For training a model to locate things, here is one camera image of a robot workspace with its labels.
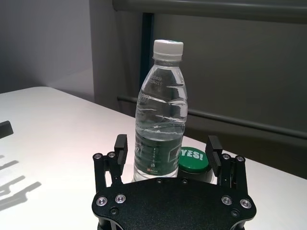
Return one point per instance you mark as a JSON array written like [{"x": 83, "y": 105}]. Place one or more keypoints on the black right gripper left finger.
[{"x": 121, "y": 153}]

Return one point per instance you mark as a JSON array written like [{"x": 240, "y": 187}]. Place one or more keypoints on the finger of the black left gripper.
[{"x": 5, "y": 129}]

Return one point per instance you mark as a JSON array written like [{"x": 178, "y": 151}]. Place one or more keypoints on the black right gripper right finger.
[{"x": 213, "y": 153}]

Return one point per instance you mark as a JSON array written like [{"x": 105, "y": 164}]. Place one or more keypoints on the clear plastic water bottle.
[{"x": 160, "y": 107}]

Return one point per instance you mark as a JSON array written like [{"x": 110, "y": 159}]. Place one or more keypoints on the green YES push button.
[{"x": 192, "y": 160}]

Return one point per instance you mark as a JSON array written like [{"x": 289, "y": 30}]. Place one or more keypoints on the blue vertical metal post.
[{"x": 146, "y": 48}]

